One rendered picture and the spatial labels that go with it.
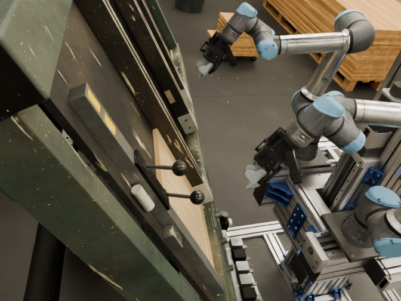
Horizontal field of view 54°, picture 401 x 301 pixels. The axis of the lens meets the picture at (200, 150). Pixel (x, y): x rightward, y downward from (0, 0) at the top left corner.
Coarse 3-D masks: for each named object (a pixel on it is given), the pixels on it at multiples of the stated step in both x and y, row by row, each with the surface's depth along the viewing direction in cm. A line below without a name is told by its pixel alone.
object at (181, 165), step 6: (144, 162) 99; (174, 162) 95; (180, 162) 94; (144, 168) 99; (156, 168) 98; (162, 168) 97; (168, 168) 96; (174, 168) 94; (180, 168) 93; (186, 168) 94; (180, 174) 94
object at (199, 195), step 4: (164, 192) 107; (192, 192) 102; (196, 192) 102; (200, 192) 102; (164, 196) 107; (168, 196) 108; (172, 196) 106; (176, 196) 106; (180, 196) 105; (184, 196) 104; (188, 196) 104; (192, 196) 102; (196, 196) 101; (200, 196) 101; (204, 196) 103; (192, 200) 102; (196, 200) 101; (200, 200) 101; (196, 204) 102
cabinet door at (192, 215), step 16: (160, 144) 139; (160, 160) 131; (160, 176) 125; (176, 176) 147; (176, 192) 138; (176, 208) 130; (192, 208) 154; (192, 224) 144; (208, 240) 160; (208, 256) 150
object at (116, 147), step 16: (80, 96) 81; (80, 112) 84; (96, 112) 84; (96, 128) 87; (112, 144) 90; (128, 144) 97; (112, 160) 94; (128, 160) 95; (128, 176) 98; (160, 208) 108; (176, 224) 114; (192, 240) 125; (192, 256) 126; (208, 272) 134
